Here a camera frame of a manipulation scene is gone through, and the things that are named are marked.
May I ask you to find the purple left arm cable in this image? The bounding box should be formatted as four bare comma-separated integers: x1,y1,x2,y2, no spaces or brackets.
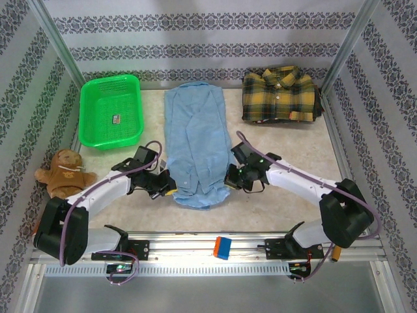
60,140,164,288

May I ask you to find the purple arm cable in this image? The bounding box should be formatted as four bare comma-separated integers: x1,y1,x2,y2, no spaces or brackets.
60,140,164,288
235,130,382,284

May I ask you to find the brown teddy bear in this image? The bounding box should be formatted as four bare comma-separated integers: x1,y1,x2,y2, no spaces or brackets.
34,149,98,198

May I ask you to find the slotted grey cable duct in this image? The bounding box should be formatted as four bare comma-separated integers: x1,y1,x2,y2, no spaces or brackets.
44,262,294,278

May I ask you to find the green plastic basket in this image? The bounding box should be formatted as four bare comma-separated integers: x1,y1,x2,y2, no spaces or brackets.
79,74,145,151

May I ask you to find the yellow plaid folded shirt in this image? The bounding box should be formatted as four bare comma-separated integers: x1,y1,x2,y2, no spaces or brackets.
242,66,322,123

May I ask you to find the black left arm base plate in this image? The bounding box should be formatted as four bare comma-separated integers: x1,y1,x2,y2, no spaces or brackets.
91,239,151,261

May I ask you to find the grey metal front panel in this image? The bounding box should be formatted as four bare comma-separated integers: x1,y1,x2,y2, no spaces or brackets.
19,270,401,313

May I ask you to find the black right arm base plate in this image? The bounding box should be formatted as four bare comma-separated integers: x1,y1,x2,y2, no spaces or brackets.
265,237,325,261

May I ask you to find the light blue long sleeve shirt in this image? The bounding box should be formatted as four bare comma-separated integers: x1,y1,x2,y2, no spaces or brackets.
164,81,233,212

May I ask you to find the orange and blue block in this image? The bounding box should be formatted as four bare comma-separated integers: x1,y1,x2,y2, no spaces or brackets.
213,236,233,261

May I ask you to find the dark folded shirt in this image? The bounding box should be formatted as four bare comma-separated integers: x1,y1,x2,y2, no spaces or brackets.
250,83,326,125

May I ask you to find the aluminium frame post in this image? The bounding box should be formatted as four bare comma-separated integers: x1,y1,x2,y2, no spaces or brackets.
27,0,87,95
321,0,381,95

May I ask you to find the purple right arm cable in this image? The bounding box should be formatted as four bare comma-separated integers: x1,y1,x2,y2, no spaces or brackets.
235,130,382,284

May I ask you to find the aluminium mounting rail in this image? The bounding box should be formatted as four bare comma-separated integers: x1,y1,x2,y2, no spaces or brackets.
32,231,385,265

